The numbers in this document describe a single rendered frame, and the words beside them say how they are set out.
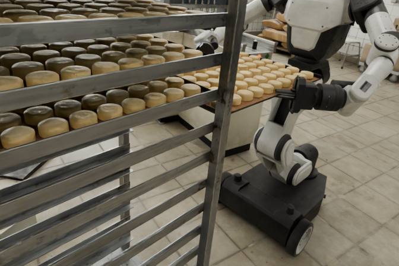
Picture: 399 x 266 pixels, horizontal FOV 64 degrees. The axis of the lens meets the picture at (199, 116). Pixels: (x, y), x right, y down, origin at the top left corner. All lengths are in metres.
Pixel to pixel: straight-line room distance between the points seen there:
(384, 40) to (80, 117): 1.05
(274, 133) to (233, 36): 0.95
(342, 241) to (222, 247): 0.70
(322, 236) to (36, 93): 1.80
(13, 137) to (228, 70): 0.45
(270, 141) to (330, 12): 0.64
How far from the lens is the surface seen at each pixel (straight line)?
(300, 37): 1.58
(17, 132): 0.60
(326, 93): 1.08
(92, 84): 0.56
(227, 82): 0.76
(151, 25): 0.60
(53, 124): 0.61
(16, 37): 0.50
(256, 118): 2.50
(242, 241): 1.88
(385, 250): 2.18
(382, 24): 1.41
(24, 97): 0.52
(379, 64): 1.26
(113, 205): 0.71
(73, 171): 1.15
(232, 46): 0.73
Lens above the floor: 1.33
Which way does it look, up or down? 25 degrees down
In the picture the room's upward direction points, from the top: 6 degrees clockwise
